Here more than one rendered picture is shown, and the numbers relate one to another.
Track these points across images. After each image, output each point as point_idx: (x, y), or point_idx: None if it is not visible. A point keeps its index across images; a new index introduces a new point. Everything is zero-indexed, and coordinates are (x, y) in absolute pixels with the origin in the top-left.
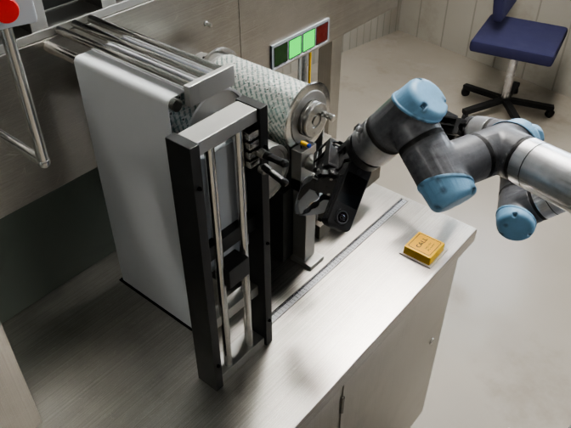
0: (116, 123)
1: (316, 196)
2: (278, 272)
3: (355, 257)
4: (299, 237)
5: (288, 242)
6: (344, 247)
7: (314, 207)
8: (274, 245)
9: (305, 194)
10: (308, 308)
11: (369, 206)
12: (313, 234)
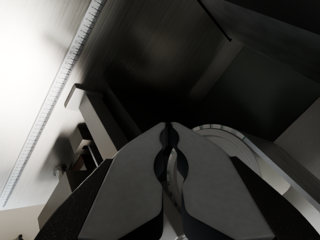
0: None
1: (203, 213)
2: (111, 71)
3: (23, 121)
4: (105, 115)
5: (113, 106)
6: (44, 129)
7: (157, 157)
8: (125, 98)
9: (251, 197)
10: (55, 17)
11: (37, 182)
12: (88, 125)
